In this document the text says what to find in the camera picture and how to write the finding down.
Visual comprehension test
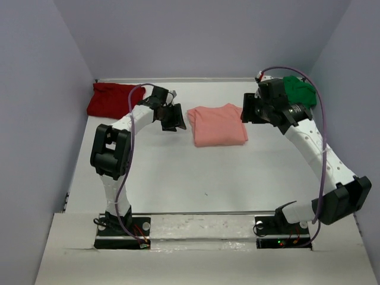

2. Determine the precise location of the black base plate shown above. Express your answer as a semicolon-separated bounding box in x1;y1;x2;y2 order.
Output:
93;214;151;250
252;216;312;249

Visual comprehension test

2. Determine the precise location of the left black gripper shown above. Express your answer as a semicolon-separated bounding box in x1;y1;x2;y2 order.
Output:
157;103;187;131

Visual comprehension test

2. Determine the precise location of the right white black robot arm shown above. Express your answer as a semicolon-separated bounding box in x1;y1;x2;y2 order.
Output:
241;77;372;233

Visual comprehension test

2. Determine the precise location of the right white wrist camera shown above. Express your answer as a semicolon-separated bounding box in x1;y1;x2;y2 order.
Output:
255;71;273;83

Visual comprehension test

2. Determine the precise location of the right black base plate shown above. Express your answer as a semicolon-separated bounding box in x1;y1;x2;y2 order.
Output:
252;216;312;249

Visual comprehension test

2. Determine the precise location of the pink t shirt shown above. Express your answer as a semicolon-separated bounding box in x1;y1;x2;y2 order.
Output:
187;103;248;147

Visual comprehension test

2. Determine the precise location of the red folded t shirt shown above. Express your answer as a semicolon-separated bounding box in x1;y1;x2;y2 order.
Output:
87;83;145;119

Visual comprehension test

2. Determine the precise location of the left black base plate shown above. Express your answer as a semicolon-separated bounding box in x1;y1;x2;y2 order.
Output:
93;214;151;250

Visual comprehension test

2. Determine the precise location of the green crumpled t shirt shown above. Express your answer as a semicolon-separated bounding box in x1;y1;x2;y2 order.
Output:
283;75;317;109

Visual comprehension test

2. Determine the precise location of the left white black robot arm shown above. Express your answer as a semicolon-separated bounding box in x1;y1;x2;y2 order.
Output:
90;83;186;240

